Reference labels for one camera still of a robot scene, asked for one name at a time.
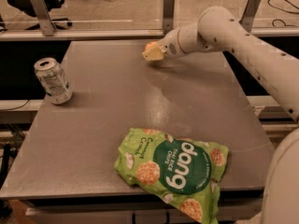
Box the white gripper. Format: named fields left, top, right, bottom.
left=142, top=29, right=181, bottom=61

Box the orange fruit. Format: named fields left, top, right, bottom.
left=145, top=42, right=157, bottom=50

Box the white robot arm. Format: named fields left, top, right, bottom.
left=142, top=7, right=299, bottom=224

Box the green rice chip bag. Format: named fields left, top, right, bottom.
left=114, top=128, right=229, bottom=224

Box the silver soda can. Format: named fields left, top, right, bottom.
left=34, top=57, right=72, bottom=105

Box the black office chair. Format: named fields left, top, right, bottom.
left=7, top=0, right=72, bottom=31

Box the metal barrier rail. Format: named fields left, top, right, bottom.
left=0, top=26, right=299, bottom=41

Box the middle metal bracket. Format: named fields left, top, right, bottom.
left=163, top=0, right=175, bottom=35

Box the metal bracket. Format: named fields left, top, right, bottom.
left=30, top=0, right=56, bottom=36
left=163, top=0, right=175, bottom=35
left=239, top=0, right=262, bottom=33

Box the right metal bracket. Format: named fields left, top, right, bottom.
left=239, top=0, right=262, bottom=33

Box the left metal bracket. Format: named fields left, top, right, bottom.
left=30, top=0, right=56, bottom=36

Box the black floor cable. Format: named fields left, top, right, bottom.
left=264, top=0, right=299, bottom=28

